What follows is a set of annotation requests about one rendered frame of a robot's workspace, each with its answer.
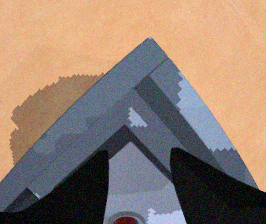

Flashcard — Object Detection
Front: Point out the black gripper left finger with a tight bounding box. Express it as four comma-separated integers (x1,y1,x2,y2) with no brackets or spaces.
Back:
0,151,109,224

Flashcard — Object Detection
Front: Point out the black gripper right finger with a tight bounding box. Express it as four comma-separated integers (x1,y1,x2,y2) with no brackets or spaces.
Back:
169,148,266,224

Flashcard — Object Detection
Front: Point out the grey-blue open box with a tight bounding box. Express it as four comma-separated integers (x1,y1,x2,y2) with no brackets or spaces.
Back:
0,36,259,213

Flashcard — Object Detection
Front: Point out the red peg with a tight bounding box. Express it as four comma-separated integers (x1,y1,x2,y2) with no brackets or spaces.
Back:
116,216,136,224

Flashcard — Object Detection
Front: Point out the light blue square plate with hole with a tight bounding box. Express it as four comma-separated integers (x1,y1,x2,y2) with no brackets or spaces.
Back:
53,125,186,224

